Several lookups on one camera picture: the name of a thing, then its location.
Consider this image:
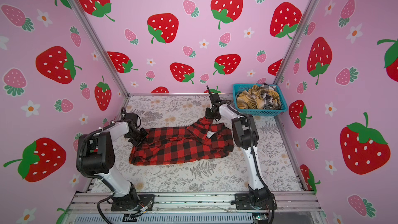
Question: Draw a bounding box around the teal plastic basket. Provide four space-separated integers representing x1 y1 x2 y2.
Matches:
233 84 288 116

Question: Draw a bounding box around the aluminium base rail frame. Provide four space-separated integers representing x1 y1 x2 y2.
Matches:
59 191 327 224

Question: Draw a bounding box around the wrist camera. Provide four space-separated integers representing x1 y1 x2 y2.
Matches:
209 92 222 107
123 113 141 128

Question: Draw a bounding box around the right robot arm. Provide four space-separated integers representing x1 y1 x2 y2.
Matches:
205 90 277 211

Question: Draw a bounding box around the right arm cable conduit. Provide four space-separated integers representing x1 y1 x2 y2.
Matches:
206 85 277 224

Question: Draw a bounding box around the red black plaid shirt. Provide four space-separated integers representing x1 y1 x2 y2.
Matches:
129 117 234 166

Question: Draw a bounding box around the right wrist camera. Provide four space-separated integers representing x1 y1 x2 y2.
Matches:
209 92 222 107

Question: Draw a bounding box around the yellow plaid shirt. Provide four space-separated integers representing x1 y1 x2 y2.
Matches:
236 84 282 110

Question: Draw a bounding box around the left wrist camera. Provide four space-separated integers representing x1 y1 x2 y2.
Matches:
123 113 141 128

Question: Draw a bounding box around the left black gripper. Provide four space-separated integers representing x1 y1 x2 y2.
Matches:
127 128 149 147

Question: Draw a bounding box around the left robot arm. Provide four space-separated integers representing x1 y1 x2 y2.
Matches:
76 108 154 214

